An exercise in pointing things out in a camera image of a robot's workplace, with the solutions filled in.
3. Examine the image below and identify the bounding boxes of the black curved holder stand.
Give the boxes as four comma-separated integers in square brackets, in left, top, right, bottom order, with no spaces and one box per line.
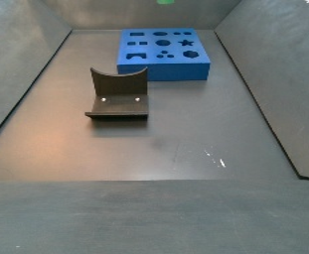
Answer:
[84,68,148,119]

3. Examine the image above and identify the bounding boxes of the blue shape sorter block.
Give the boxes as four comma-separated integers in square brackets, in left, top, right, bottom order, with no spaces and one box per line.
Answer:
[116,28,211,81]

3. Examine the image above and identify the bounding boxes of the green tape piece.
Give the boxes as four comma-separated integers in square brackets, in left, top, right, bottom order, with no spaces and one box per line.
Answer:
[156,0,175,5]

